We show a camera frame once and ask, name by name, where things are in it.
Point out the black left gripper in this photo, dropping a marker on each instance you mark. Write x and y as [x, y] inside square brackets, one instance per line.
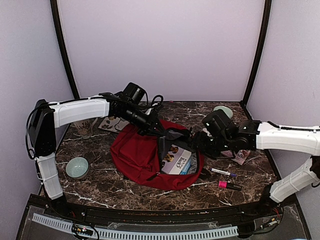
[148, 128]

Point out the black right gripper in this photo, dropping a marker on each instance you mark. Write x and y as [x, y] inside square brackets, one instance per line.
[199, 143]

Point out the red student backpack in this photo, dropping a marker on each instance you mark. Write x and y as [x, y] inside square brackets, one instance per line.
[139, 157]

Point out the dog picture book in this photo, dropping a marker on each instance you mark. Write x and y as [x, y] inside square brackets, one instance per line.
[178, 161]

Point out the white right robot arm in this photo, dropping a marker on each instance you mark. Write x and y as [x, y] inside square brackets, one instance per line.
[257, 135]

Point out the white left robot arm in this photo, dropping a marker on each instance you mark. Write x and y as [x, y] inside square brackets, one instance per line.
[46, 117]

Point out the purple capped white marker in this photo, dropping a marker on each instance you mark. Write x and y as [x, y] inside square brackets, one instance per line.
[214, 170]

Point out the pink illustrated small book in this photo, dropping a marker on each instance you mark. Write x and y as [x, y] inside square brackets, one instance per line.
[239, 157]

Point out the floral ceramic trivet tile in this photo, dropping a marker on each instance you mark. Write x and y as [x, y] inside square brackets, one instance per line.
[113, 124]

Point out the green bowl back right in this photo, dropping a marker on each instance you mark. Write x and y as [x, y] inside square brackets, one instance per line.
[225, 109]

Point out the green bowl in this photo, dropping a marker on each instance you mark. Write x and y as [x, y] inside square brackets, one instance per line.
[77, 168]
[225, 109]

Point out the pink and black highlighter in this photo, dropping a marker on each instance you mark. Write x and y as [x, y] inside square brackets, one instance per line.
[229, 185]

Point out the cream floral mug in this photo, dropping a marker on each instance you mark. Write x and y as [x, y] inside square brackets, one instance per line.
[85, 127]

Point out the green bowl front left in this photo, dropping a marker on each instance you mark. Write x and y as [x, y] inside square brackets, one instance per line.
[77, 168]

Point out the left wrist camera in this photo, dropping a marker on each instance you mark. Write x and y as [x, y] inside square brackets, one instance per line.
[156, 104]

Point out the black curved table edge rail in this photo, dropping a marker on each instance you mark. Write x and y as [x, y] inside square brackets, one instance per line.
[163, 209]

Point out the white slotted cable duct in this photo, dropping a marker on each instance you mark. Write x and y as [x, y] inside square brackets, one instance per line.
[127, 231]

